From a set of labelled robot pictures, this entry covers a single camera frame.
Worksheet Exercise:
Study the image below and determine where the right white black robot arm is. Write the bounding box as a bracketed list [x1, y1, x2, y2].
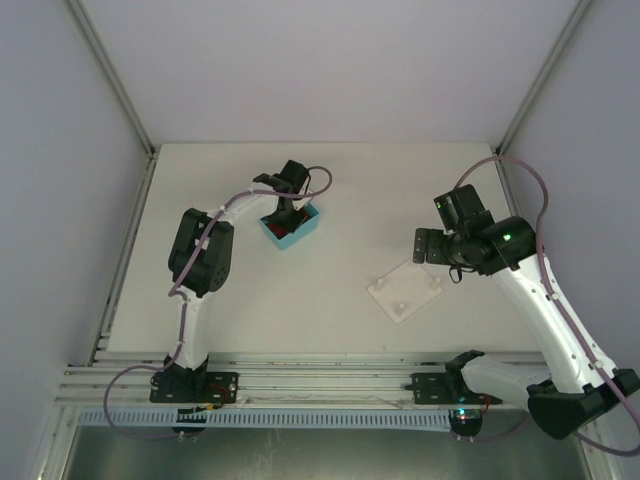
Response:
[413, 185, 639, 440]

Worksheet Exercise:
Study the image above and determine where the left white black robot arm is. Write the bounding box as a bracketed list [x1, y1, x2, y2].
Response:
[168, 160, 317, 371]

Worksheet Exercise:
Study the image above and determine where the teal plastic bin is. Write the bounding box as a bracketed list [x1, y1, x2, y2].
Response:
[260, 203, 320, 251]

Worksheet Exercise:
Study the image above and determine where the white peg base plate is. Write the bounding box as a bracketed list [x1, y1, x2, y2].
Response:
[367, 260, 442, 325]

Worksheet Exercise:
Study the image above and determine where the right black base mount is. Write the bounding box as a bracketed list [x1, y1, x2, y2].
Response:
[404, 350, 503, 405]

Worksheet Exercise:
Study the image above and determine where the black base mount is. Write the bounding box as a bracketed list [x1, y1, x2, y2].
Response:
[404, 350, 503, 405]
[149, 367, 239, 405]

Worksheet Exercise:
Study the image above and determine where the aluminium rail frame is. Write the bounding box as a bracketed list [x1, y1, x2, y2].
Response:
[54, 349, 599, 409]

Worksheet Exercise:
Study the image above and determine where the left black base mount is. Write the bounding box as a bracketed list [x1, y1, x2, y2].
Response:
[149, 367, 239, 405]

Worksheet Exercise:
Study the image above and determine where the light blue cable duct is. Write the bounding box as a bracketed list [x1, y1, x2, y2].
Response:
[79, 407, 450, 433]

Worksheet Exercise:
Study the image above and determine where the right aluminium corner post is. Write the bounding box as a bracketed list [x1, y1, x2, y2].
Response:
[493, 0, 595, 155]

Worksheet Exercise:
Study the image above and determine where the aluminium corner post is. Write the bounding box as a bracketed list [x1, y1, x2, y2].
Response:
[64, 0, 156, 159]
[493, 0, 595, 155]

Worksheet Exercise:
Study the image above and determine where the left aluminium corner post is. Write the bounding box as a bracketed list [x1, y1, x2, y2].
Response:
[64, 0, 156, 159]

